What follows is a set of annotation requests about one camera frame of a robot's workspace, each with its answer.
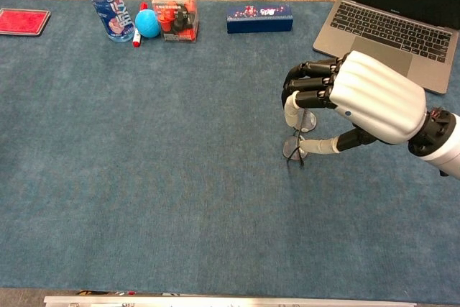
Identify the blue carpet table cloth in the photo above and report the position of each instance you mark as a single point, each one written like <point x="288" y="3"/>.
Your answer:
<point x="179" y="141"/>

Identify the red pad with dark border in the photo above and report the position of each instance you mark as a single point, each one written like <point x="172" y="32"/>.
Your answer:
<point x="21" y="21"/>

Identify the clear box with orange items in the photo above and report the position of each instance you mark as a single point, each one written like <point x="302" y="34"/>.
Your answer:
<point x="176" y="23"/>

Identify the grey open laptop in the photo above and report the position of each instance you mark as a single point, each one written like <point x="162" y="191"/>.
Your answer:
<point x="381" y="30"/>

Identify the blue ball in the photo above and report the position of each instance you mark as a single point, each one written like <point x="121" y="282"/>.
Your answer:
<point x="147" y="23"/>

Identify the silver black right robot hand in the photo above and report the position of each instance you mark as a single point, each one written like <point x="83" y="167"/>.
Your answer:
<point x="377" y="102"/>

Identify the aluminium rail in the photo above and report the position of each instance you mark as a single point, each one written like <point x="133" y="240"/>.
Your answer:
<point x="215" y="301"/>

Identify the blue rectangular printed box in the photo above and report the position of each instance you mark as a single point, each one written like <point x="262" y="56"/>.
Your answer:
<point x="258" y="24"/>

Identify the blue labelled drink bottle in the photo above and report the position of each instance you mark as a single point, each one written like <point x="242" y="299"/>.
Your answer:
<point x="108" y="8"/>

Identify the red white marker pen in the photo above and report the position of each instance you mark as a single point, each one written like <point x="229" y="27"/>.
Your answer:
<point x="137" y="39"/>

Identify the thin-framed eyeglasses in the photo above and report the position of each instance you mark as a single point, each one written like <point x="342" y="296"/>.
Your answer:
<point x="290" y="148"/>

